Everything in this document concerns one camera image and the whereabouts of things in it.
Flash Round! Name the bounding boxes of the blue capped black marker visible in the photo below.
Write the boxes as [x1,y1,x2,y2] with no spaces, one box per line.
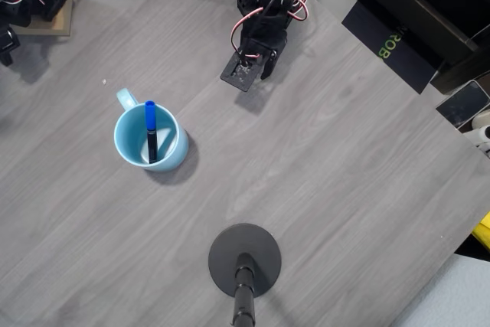
[144,100,158,163]

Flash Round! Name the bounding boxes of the light blue ceramic mug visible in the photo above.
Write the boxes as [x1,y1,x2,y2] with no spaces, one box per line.
[113,87,190,173]

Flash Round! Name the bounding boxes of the black box green lettering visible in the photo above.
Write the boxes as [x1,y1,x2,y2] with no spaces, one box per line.
[341,0,447,94]

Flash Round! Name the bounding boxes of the black round stand base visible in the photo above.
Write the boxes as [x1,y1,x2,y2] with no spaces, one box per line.
[207,222,283,327]

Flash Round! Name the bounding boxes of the dark screen phone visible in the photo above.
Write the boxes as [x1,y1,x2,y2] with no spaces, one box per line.
[435,80,490,131]

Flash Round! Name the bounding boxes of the wooden base board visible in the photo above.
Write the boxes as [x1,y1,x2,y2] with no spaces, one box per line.
[9,0,74,37]

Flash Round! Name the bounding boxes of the white rounded plastic object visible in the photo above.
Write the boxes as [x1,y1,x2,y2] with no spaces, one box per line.
[471,110,490,131]

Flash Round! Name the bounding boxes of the white plastic device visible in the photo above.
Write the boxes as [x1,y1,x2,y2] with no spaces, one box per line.
[461,124,490,158]

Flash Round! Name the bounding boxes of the yellow object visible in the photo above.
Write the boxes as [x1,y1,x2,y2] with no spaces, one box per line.
[471,211,490,250]

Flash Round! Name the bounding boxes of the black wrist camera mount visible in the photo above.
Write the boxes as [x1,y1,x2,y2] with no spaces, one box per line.
[220,53,266,93]

